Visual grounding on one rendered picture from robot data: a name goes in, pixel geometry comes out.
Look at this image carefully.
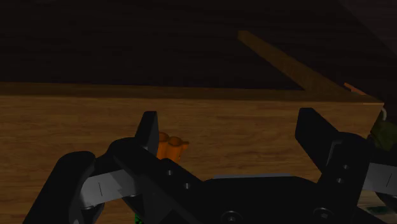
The wooden table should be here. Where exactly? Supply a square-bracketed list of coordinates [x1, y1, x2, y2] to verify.
[0, 30, 397, 224]

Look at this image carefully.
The orange ridged object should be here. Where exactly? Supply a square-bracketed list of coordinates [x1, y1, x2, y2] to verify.
[156, 131, 190, 164]

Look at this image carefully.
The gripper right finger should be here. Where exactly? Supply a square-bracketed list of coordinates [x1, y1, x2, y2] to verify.
[294, 107, 397, 224]

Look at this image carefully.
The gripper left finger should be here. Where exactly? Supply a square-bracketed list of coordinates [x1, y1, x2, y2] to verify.
[22, 111, 204, 224]

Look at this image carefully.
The dark green object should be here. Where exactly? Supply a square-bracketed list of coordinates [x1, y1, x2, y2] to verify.
[366, 106, 397, 153]

